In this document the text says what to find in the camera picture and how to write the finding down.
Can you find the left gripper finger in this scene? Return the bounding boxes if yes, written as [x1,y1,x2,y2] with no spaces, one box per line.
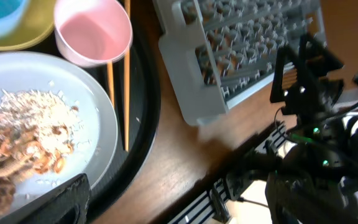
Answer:
[0,174,91,224]

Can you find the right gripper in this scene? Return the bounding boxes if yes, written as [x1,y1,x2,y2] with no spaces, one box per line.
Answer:
[270,33,344,124]

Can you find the grey plate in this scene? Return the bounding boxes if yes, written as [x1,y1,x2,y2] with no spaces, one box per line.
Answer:
[0,52,118,216]

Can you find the food scraps and rice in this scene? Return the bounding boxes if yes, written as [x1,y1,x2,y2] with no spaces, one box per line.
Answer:
[0,90,95,217]

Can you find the pink cup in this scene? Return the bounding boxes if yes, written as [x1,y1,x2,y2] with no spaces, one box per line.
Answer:
[53,0,133,68]

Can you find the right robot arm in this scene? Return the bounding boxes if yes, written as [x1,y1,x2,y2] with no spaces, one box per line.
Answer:
[223,34,358,223]

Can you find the grey dishwasher rack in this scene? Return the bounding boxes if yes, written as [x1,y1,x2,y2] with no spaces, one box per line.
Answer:
[154,0,325,126]

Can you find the round black serving tray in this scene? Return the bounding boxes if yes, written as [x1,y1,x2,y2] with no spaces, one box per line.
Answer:
[0,0,162,223]

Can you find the yellow bowl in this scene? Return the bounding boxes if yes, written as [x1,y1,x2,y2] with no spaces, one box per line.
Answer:
[0,0,56,51]

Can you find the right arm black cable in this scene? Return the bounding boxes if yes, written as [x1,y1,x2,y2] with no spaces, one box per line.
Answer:
[273,86,358,187]

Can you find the black slotted base frame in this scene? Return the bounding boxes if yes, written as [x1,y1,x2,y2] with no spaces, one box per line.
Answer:
[158,121,286,223]

